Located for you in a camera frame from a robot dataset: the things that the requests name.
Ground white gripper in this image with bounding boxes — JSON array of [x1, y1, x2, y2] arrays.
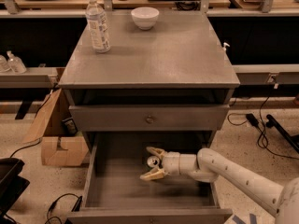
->
[[140, 147, 198, 181]]

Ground green soda can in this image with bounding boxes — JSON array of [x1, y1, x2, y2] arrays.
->
[[147, 156, 161, 168]]

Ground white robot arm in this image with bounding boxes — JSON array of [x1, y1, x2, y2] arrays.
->
[[140, 147, 299, 224]]

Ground open grey middle drawer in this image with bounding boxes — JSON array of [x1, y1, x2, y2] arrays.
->
[[68, 132, 232, 224]]

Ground grey drawer cabinet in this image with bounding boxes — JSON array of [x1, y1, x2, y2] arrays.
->
[[59, 10, 239, 147]]

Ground closed grey top drawer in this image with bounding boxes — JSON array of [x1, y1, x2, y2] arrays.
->
[[69, 105, 229, 132]]

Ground brown cardboard box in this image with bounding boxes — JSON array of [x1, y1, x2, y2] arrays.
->
[[22, 88, 89, 167]]

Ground small white pump bottle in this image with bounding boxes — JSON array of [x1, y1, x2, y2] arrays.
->
[[222, 42, 230, 51]]

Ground white ceramic bowl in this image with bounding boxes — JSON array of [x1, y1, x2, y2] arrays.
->
[[131, 7, 160, 30]]

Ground clear plastic water bottle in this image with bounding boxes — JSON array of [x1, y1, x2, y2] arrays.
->
[[86, 0, 110, 53]]

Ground black floor cable right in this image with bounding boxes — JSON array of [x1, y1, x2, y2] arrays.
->
[[227, 84, 299, 161]]

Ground black floor cable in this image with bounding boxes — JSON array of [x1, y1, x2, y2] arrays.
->
[[44, 192, 84, 224], [227, 84, 299, 161]]

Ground black floor cable left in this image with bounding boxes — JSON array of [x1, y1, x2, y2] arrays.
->
[[44, 192, 84, 224]]

